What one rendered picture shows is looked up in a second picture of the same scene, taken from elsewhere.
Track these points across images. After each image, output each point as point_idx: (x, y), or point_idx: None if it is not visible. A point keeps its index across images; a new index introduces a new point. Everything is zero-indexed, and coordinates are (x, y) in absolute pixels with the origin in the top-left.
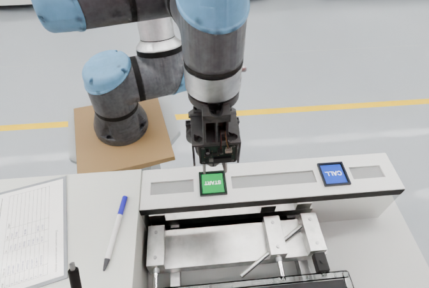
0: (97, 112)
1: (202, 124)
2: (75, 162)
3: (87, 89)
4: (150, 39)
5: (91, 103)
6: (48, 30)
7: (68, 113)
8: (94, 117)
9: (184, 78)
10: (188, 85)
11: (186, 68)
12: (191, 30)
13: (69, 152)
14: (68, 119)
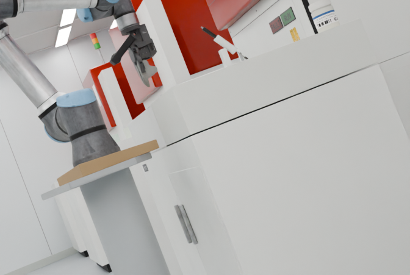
0: (101, 122)
1: (144, 31)
2: (138, 160)
3: (90, 99)
4: (56, 89)
5: (94, 120)
6: None
7: (78, 178)
8: (99, 138)
9: (131, 19)
10: (133, 19)
11: (130, 12)
12: None
13: (128, 160)
14: (86, 175)
